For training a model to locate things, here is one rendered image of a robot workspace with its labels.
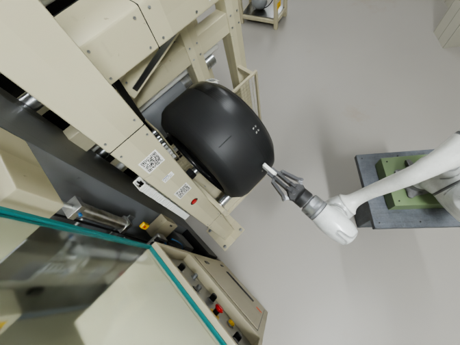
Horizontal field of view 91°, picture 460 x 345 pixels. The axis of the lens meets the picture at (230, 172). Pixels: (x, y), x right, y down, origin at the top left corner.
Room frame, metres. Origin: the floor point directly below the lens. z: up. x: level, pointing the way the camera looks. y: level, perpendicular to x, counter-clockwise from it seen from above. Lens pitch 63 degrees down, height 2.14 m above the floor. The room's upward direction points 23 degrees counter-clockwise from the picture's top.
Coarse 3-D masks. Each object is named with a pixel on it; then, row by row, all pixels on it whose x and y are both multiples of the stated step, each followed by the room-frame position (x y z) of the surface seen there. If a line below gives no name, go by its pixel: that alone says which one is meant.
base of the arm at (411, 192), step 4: (408, 160) 0.29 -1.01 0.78; (408, 164) 0.27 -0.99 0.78; (404, 188) 0.16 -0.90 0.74; (408, 188) 0.15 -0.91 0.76; (412, 188) 0.14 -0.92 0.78; (416, 188) 0.13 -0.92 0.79; (408, 192) 0.13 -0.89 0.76; (412, 192) 0.12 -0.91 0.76; (416, 192) 0.11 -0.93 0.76; (420, 192) 0.10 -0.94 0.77; (424, 192) 0.09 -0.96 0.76; (428, 192) 0.09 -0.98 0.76; (408, 196) 0.11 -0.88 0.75; (412, 196) 0.10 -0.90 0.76
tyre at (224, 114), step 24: (192, 96) 0.74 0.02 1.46; (216, 96) 0.68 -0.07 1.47; (168, 120) 0.69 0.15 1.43; (192, 120) 0.61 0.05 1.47; (216, 120) 0.57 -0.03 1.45; (240, 120) 0.55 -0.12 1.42; (192, 144) 0.54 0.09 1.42; (216, 144) 0.49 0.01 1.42; (240, 144) 0.48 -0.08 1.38; (264, 144) 0.47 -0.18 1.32; (216, 168) 0.44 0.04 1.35; (240, 168) 0.41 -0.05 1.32; (240, 192) 0.37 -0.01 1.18
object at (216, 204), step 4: (192, 180) 0.65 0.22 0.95; (196, 184) 0.61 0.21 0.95; (200, 188) 0.58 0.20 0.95; (204, 192) 0.55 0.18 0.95; (208, 196) 0.51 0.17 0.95; (212, 200) 0.48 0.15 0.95; (212, 204) 0.47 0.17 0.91; (216, 204) 0.45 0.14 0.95; (220, 204) 0.45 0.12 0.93; (216, 208) 0.45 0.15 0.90; (220, 208) 0.42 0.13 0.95; (224, 208) 0.41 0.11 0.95; (220, 212) 0.42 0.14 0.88; (224, 212) 0.40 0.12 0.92
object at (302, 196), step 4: (296, 184) 0.28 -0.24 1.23; (300, 184) 0.28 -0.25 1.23; (292, 188) 0.27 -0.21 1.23; (300, 188) 0.26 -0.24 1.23; (304, 188) 0.26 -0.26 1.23; (288, 192) 0.27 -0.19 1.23; (296, 192) 0.25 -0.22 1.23; (300, 192) 0.25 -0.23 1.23; (304, 192) 0.23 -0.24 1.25; (308, 192) 0.23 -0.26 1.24; (288, 196) 0.25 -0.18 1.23; (292, 196) 0.24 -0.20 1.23; (296, 196) 0.24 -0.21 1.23; (300, 196) 0.23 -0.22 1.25; (304, 196) 0.22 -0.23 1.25; (308, 196) 0.21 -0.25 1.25; (292, 200) 0.23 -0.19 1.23; (296, 200) 0.22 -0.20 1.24; (300, 200) 0.22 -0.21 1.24; (304, 200) 0.21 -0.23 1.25; (308, 200) 0.20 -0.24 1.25; (296, 204) 0.21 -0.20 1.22; (300, 204) 0.20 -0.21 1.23; (304, 204) 0.20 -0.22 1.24
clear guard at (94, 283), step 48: (0, 240) 0.20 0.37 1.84; (48, 240) 0.22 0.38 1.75; (96, 240) 0.24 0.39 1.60; (0, 288) 0.11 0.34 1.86; (48, 288) 0.11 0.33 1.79; (96, 288) 0.11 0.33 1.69; (144, 288) 0.10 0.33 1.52; (0, 336) 0.05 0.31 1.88; (48, 336) 0.04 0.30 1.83; (96, 336) 0.02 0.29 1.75; (144, 336) -0.01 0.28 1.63; (192, 336) -0.05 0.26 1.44
